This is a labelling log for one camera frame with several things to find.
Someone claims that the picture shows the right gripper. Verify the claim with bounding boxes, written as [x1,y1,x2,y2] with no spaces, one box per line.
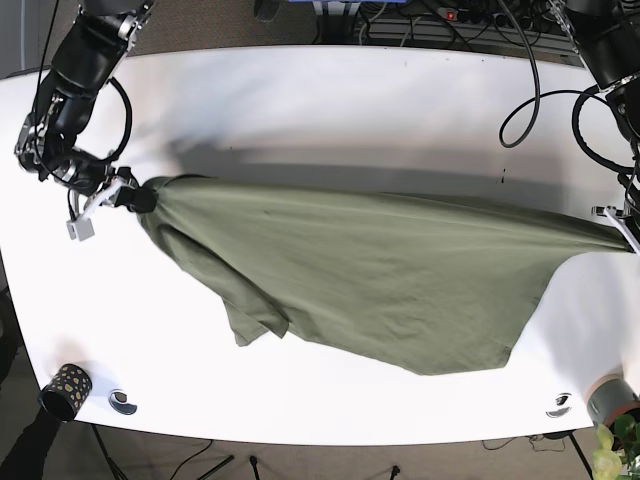
[66,168,157,242]

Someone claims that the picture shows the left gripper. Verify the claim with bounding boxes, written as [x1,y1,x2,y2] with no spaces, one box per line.
[592,205,639,251]

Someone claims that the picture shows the olive green T-shirt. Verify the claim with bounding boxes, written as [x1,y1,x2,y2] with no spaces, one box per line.
[138,176,627,376]

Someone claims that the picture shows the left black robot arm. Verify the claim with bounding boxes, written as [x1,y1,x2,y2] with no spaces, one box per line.
[552,1,639,240]

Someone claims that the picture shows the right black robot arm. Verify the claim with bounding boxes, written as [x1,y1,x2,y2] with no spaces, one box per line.
[14,1,156,241]

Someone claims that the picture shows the grey plant pot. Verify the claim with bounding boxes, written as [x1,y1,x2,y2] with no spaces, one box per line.
[585,374,639,427]

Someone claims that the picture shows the right metal table grommet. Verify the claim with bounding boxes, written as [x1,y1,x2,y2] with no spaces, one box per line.
[545,392,575,419]

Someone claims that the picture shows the metal table grommet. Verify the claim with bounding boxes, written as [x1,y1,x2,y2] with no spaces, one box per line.
[108,390,138,416]
[545,392,575,419]

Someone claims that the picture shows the left metal table grommet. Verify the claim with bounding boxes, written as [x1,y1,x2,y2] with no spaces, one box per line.
[108,390,138,416]

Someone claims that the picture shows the black floral cup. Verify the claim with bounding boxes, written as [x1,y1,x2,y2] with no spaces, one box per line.
[39,364,93,422]

